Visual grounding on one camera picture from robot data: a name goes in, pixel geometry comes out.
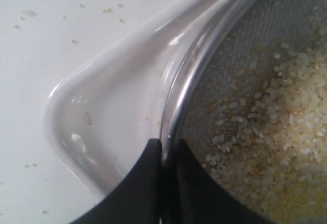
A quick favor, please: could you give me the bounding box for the round steel mesh sieve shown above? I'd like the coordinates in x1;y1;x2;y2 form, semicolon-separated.
160;0;326;223

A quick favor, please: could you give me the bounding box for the white rectangular plastic tray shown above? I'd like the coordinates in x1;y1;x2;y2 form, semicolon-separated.
45;0;232;199

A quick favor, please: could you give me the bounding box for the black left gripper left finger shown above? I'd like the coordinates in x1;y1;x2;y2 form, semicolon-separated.
73;139;162;224

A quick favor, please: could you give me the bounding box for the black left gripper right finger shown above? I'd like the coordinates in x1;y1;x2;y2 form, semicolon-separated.
176;139;266;224

